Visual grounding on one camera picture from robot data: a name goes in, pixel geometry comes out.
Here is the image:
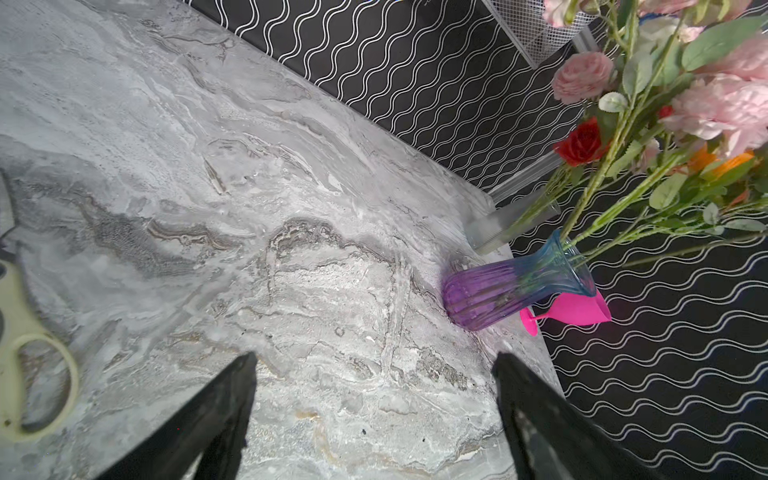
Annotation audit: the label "white peony flower stem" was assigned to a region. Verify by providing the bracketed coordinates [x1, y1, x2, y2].
[578, 195, 767, 267]

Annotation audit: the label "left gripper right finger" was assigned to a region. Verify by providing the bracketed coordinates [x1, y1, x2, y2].
[492, 353, 660, 479]

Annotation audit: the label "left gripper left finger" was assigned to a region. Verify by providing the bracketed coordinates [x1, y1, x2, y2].
[100, 352, 257, 479]

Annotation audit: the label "orange yellow rose stem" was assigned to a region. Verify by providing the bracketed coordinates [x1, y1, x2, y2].
[578, 147, 767, 239]

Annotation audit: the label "white wire mesh basket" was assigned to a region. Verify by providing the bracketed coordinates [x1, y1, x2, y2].
[482, 0, 598, 68]

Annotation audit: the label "magenta plastic goblet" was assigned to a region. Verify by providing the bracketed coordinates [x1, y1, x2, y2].
[520, 291, 612, 336]

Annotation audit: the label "red pink rose stem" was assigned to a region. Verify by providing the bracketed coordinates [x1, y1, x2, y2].
[563, 32, 768, 241]

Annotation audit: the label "purple blue glass vase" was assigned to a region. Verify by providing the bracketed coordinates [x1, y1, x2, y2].
[442, 229, 597, 331]

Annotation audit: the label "small pink rose stem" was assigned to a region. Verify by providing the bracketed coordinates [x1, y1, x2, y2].
[551, 52, 614, 105]

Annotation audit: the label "frosted clear glass vase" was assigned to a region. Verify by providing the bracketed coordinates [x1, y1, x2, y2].
[465, 188, 561, 255]

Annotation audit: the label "beige handled scissors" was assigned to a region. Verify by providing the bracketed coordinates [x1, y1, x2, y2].
[1, 176, 80, 444]

